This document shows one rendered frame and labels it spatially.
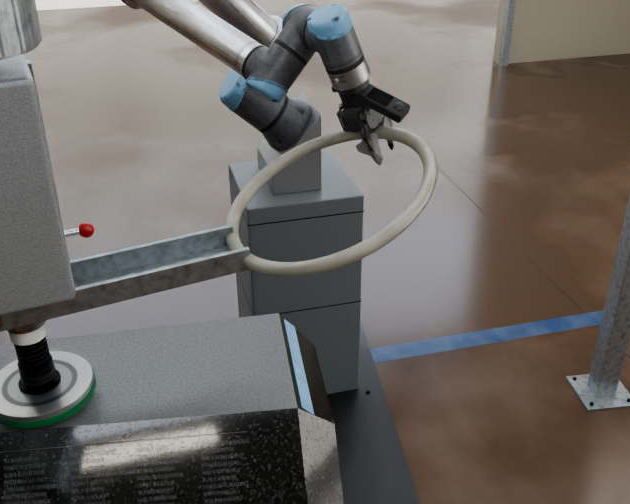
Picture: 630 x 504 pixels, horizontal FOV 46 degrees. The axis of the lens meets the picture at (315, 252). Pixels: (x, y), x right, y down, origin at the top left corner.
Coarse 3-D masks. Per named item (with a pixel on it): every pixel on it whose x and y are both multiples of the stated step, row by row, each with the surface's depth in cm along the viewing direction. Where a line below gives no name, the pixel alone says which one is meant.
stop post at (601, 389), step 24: (624, 240) 259; (624, 264) 260; (624, 288) 264; (624, 312) 269; (600, 336) 281; (624, 336) 275; (600, 360) 282; (576, 384) 295; (600, 384) 285; (600, 408) 283
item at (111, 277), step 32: (96, 256) 154; (128, 256) 157; (160, 256) 160; (192, 256) 161; (224, 256) 153; (96, 288) 145; (128, 288) 148; (160, 288) 151; (0, 320) 139; (32, 320) 142
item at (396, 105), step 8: (368, 88) 168; (376, 88) 169; (360, 96) 167; (368, 96) 167; (376, 96) 167; (384, 96) 167; (392, 96) 168; (368, 104) 168; (376, 104) 166; (384, 104) 166; (392, 104) 166; (400, 104) 166; (408, 104) 166; (384, 112) 166; (392, 112) 165; (400, 112) 165; (408, 112) 168; (400, 120) 166
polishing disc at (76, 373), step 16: (64, 352) 165; (16, 368) 160; (64, 368) 160; (80, 368) 160; (0, 384) 156; (16, 384) 156; (64, 384) 156; (80, 384) 156; (0, 400) 151; (16, 400) 151; (32, 400) 151; (48, 400) 151; (64, 400) 151; (80, 400) 153; (0, 416) 149; (16, 416) 147; (32, 416) 147; (48, 416) 148
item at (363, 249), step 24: (312, 144) 181; (408, 144) 167; (264, 168) 180; (432, 168) 155; (240, 192) 176; (432, 192) 151; (240, 216) 171; (408, 216) 146; (384, 240) 144; (264, 264) 151; (288, 264) 148; (312, 264) 146; (336, 264) 144
